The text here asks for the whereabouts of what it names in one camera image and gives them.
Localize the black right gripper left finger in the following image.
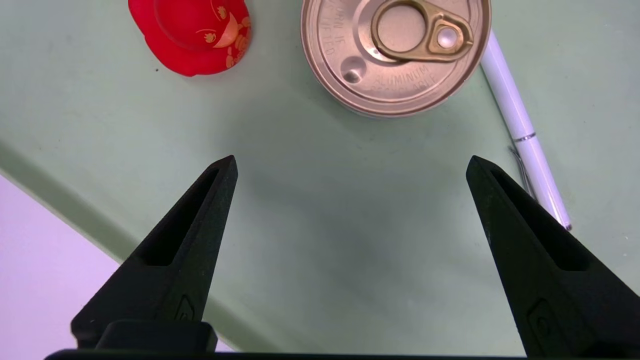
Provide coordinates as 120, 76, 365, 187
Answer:
71, 155, 239, 351

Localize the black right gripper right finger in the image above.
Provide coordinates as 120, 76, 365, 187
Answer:
466, 155, 640, 357

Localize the white pen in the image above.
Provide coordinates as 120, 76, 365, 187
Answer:
480, 30, 573, 232

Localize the red rubber duck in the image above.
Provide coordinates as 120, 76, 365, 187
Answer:
128, 0, 252, 77

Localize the gold pull-tab tin can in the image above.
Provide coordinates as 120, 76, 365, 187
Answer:
300, 0, 492, 119

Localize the light green plastic tray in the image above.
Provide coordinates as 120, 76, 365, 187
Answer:
0, 0, 640, 357

